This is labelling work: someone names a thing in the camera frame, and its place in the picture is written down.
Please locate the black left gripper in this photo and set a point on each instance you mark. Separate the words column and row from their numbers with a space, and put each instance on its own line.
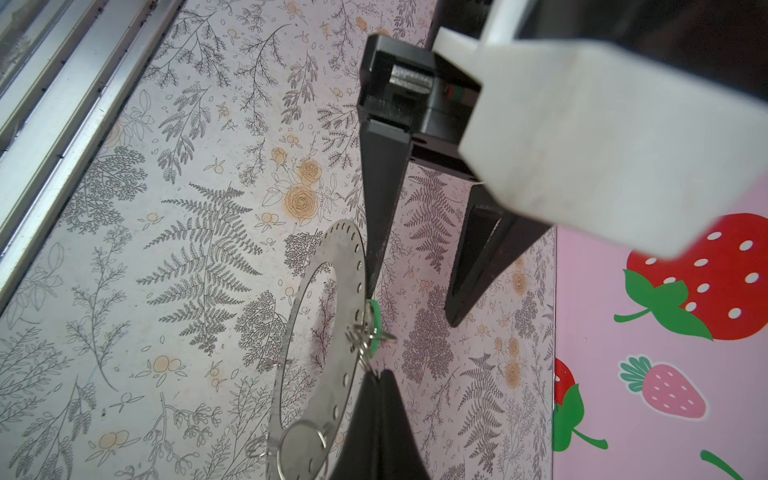
column 415, row 106

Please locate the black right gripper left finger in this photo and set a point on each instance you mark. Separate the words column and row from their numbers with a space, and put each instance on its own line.
column 360, row 454

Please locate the aluminium front rail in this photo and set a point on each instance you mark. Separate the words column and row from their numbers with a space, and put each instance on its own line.
column 67, row 68

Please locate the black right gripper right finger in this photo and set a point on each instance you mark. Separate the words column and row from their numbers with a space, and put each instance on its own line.
column 399, row 455

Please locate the clear acrylic keyring holder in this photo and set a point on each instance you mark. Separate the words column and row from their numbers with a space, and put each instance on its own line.
column 316, row 368

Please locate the silver key green tag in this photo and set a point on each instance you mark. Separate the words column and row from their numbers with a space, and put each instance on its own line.
column 367, row 337

